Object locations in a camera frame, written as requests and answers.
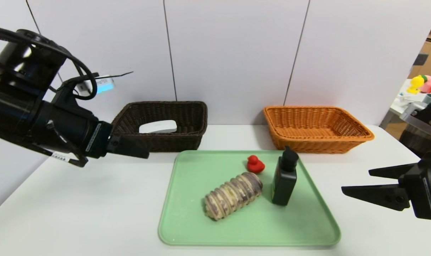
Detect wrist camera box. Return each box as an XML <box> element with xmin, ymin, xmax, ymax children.
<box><xmin>402</xmin><ymin>100</ymin><xmax>431</xmax><ymax>137</ymax></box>
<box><xmin>75</xmin><ymin>75</ymin><xmax>115</xmax><ymax>96</ymax></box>

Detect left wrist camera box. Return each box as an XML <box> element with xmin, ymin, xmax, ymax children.
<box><xmin>75</xmin><ymin>75</ymin><xmax>115</xmax><ymax>96</ymax></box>

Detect red rubber duck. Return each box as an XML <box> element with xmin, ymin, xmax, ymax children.
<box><xmin>246</xmin><ymin>155</ymin><xmax>265</xmax><ymax>174</ymax></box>

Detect green plastic tray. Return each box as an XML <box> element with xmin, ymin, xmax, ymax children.
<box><xmin>158</xmin><ymin>150</ymin><xmax>341</xmax><ymax>246</ymax></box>

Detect white side table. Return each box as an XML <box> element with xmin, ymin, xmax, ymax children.
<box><xmin>390</xmin><ymin>80</ymin><xmax>431</xmax><ymax>139</ymax></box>

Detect white rectangular case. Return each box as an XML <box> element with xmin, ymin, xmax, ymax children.
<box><xmin>139</xmin><ymin>120</ymin><xmax>177</xmax><ymax>134</ymax></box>

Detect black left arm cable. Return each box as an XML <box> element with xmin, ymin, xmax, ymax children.
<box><xmin>0</xmin><ymin>26</ymin><xmax>99</xmax><ymax>101</ymax></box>

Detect dark brown wicker basket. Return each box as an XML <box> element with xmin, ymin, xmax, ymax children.
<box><xmin>111</xmin><ymin>101</ymin><xmax>208</xmax><ymax>153</ymax></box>

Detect black zip tie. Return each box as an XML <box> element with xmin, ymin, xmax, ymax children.
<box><xmin>95</xmin><ymin>71</ymin><xmax>133</xmax><ymax>79</ymax></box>

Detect striped bread loaf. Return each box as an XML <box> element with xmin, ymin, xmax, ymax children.
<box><xmin>203</xmin><ymin>172</ymin><xmax>263</xmax><ymax>221</ymax></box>

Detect white cable bundle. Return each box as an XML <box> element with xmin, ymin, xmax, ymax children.
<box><xmin>397</xmin><ymin>93</ymin><xmax>415</xmax><ymax>107</ymax></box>

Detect orange wicker basket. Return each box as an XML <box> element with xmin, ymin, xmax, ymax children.
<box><xmin>262</xmin><ymin>106</ymin><xmax>375</xmax><ymax>154</ymax></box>

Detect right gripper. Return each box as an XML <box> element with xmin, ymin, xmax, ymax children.
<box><xmin>341</xmin><ymin>150</ymin><xmax>431</xmax><ymax>220</ymax></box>

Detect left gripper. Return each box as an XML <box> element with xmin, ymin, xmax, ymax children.
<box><xmin>42</xmin><ymin>100</ymin><xmax>150</xmax><ymax>159</ymax></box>

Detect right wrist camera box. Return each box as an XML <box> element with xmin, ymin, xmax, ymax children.
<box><xmin>402</xmin><ymin>100</ymin><xmax>431</xmax><ymax>137</ymax></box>

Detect black pump bottle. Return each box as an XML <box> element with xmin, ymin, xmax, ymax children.
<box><xmin>271</xmin><ymin>145</ymin><xmax>298</xmax><ymax>206</ymax></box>

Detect yellow duck toy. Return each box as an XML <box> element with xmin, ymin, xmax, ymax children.
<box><xmin>406</xmin><ymin>75</ymin><xmax>424</xmax><ymax>94</ymax></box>

